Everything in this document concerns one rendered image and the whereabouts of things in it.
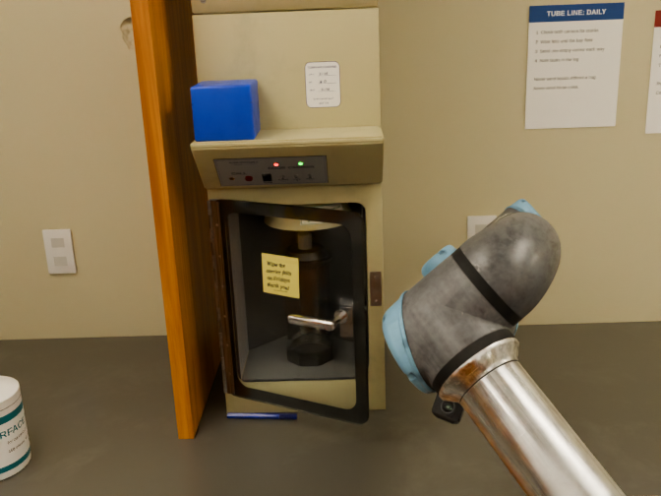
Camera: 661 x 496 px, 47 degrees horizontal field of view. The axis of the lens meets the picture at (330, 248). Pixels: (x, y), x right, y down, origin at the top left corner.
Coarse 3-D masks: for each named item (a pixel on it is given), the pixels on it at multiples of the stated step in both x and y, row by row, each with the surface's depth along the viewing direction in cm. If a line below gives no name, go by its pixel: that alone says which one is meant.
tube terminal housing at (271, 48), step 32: (224, 32) 132; (256, 32) 132; (288, 32) 132; (320, 32) 132; (352, 32) 132; (224, 64) 134; (256, 64) 134; (288, 64) 134; (352, 64) 133; (288, 96) 135; (352, 96) 135; (288, 128) 137; (224, 192) 141; (256, 192) 141; (288, 192) 140; (320, 192) 140; (352, 192) 140; (384, 352) 150; (384, 384) 152
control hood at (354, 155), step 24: (192, 144) 127; (216, 144) 126; (240, 144) 126; (264, 144) 126; (288, 144) 126; (312, 144) 126; (336, 144) 126; (360, 144) 126; (336, 168) 133; (360, 168) 133
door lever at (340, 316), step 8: (336, 312) 134; (344, 312) 133; (288, 320) 133; (296, 320) 132; (304, 320) 132; (312, 320) 131; (320, 320) 131; (328, 320) 130; (336, 320) 131; (344, 320) 134; (320, 328) 131; (328, 328) 130
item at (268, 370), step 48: (240, 240) 139; (288, 240) 134; (336, 240) 130; (240, 288) 143; (336, 288) 133; (240, 336) 146; (288, 336) 141; (336, 336) 136; (240, 384) 150; (288, 384) 144; (336, 384) 139
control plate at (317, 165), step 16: (224, 160) 130; (240, 160) 130; (256, 160) 130; (272, 160) 130; (288, 160) 130; (304, 160) 130; (320, 160) 130; (224, 176) 134; (240, 176) 134; (256, 176) 134; (272, 176) 134; (288, 176) 134; (304, 176) 135; (320, 176) 135
